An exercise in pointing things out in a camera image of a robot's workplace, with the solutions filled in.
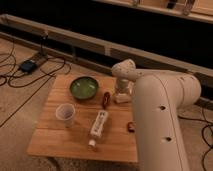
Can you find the brown chocolate bar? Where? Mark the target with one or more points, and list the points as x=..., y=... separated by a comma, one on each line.
x=130, y=127

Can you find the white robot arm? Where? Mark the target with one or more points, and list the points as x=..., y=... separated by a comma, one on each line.
x=156, y=97

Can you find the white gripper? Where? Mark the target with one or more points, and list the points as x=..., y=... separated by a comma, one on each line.
x=122, y=86

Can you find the wooden table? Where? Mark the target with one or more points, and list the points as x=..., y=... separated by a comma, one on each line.
x=52, y=138

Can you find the green ceramic bowl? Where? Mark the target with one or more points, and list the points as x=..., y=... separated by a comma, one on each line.
x=84, y=87

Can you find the black power adapter box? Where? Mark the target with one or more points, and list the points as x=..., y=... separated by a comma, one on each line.
x=28, y=66

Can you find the white tube with cap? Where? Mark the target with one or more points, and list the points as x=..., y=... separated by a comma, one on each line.
x=97, y=127

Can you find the white ceramic cup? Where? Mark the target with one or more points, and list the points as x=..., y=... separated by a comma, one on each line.
x=66, y=114

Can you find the white sponge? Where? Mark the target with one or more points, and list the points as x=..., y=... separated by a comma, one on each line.
x=122, y=98

